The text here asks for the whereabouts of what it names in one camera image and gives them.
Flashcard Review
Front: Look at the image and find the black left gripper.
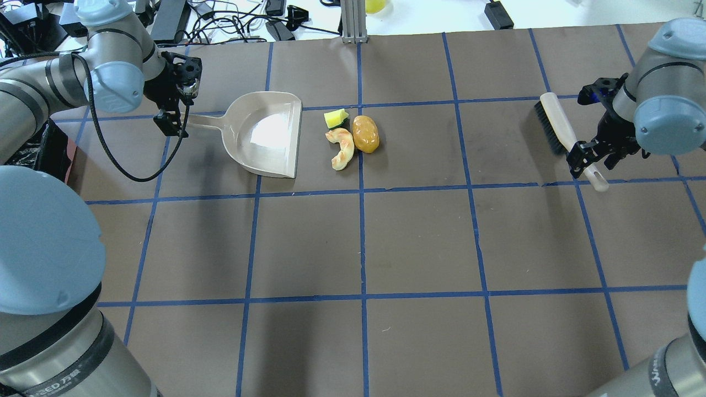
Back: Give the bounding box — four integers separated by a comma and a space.
145, 52, 202, 138

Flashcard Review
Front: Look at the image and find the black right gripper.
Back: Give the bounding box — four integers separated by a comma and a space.
566, 110, 640, 179

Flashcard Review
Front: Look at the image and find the beige hand brush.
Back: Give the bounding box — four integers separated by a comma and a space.
534, 92, 609, 192

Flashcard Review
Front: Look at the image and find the beige plastic dustpan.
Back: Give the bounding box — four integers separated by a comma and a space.
187, 91, 303, 179

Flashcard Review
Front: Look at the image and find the yellow sponge piece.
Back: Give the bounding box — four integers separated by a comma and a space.
323, 109, 350, 130

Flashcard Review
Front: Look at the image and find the twisted bread piece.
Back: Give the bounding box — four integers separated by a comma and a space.
325, 127, 355, 171

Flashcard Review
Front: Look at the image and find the brown potato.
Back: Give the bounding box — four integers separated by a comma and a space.
351, 115, 380, 154

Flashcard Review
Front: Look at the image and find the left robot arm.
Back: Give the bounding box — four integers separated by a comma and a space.
1, 1, 201, 396

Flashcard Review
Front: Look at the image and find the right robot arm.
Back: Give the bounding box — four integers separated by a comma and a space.
567, 18, 705, 396

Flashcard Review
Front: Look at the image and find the bin with black bag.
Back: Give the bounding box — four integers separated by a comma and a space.
2, 120, 77, 184

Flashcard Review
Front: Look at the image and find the black power adapter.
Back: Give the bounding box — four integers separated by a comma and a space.
484, 1, 514, 30

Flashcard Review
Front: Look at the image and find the aluminium frame post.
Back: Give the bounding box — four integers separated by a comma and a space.
340, 0, 368, 44

